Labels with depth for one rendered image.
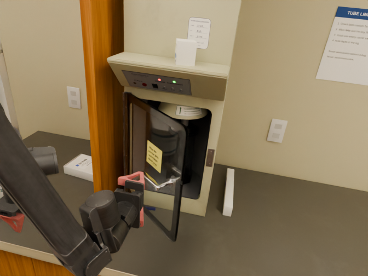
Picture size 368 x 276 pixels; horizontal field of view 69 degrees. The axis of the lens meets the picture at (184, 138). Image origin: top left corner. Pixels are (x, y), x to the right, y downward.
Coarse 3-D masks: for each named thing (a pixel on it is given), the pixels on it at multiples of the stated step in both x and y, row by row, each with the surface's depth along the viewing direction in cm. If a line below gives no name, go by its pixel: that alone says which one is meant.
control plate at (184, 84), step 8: (128, 72) 73; (136, 72) 72; (128, 80) 78; (136, 80) 77; (144, 80) 76; (152, 80) 75; (160, 80) 74; (168, 80) 73; (176, 80) 72; (184, 80) 71; (152, 88) 79; (160, 88) 78; (168, 88) 77; (176, 88) 76; (184, 88) 75
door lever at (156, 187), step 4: (144, 172) 77; (144, 176) 76; (148, 176) 76; (148, 180) 75; (152, 180) 74; (168, 180) 76; (152, 184) 73; (156, 184) 73; (160, 184) 74; (164, 184) 74; (168, 184) 75; (156, 188) 72; (160, 188) 73
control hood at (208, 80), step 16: (112, 64) 71; (128, 64) 70; (144, 64) 69; (160, 64) 69; (208, 64) 74; (192, 80) 71; (208, 80) 69; (224, 80) 67; (208, 96) 77; (224, 96) 76
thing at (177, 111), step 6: (162, 102) 92; (162, 108) 91; (168, 108) 89; (174, 108) 88; (180, 108) 87; (186, 108) 87; (192, 108) 88; (198, 108) 89; (204, 108) 92; (168, 114) 88; (174, 114) 88; (180, 114) 87; (186, 114) 87; (192, 114) 88; (198, 114) 89; (204, 114) 91
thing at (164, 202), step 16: (128, 96) 83; (128, 112) 86; (144, 112) 78; (160, 112) 71; (128, 128) 88; (144, 128) 80; (160, 128) 73; (176, 128) 67; (128, 144) 91; (144, 144) 82; (160, 144) 75; (176, 144) 69; (128, 160) 94; (144, 160) 85; (176, 160) 71; (160, 176) 79; (176, 176) 72; (144, 192) 90; (160, 192) 81; (176, 192) 74; (144, 208) 93; (160, 208) 83; (176, 208) 76; (160, 224) 86; (176, 224) 78
